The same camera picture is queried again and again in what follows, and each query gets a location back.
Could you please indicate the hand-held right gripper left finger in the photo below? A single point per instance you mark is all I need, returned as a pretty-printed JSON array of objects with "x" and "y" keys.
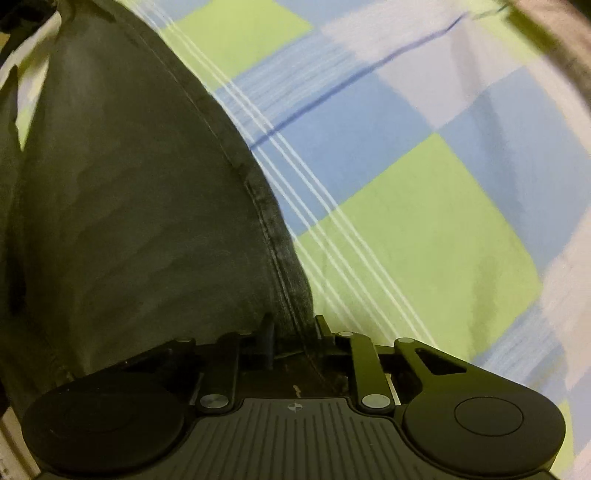
[{"x": 267, "y": 344}]

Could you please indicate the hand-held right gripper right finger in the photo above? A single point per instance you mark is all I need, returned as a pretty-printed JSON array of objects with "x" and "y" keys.
[{"x": 364, "y": 364}]

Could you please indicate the black garment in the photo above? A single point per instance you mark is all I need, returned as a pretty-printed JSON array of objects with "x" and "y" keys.
[{"x": 138, "y": 207}]

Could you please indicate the checked bedsheet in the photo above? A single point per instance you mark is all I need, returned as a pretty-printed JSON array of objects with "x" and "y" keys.
[{"x": 392, "y": 184}]

